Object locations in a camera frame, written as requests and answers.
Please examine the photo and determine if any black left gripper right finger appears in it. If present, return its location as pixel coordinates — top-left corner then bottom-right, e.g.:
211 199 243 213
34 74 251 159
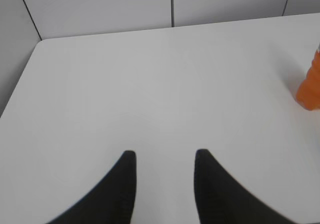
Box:
194 149 293 224

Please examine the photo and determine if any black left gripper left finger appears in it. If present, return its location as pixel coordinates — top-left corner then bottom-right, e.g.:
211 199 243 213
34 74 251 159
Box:
50 150 137 224

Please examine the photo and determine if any orange soda bottle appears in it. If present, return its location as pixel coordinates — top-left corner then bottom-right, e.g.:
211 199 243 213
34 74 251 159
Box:
295 47 320 111

